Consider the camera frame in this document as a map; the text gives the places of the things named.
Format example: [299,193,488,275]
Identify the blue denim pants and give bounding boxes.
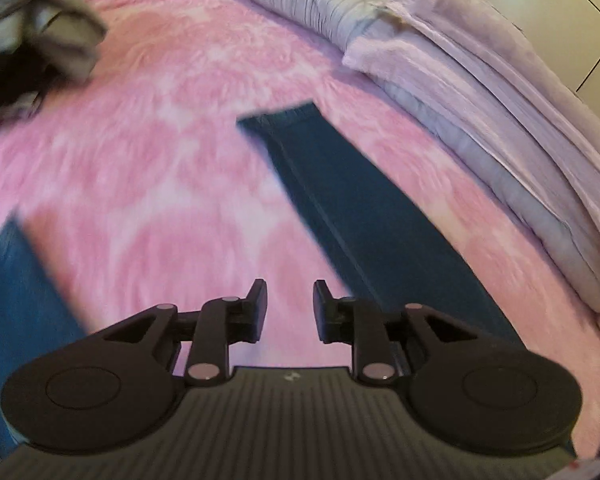
[0,101,526,461]

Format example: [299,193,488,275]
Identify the lilac pillow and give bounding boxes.
[387,0,600,196]
[341,25,600,281]

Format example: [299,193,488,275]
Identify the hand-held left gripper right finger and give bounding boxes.
[313,280,486,387]

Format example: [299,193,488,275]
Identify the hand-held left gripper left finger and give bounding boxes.
[92,279,269,387]

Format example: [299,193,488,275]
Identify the pink rose blanket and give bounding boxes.
[0,0,600,461]

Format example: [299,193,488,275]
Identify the black crumpled garment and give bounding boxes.
[0,45,66,131]

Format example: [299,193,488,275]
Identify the grey crumpled garment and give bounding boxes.
[0,0,107,82]

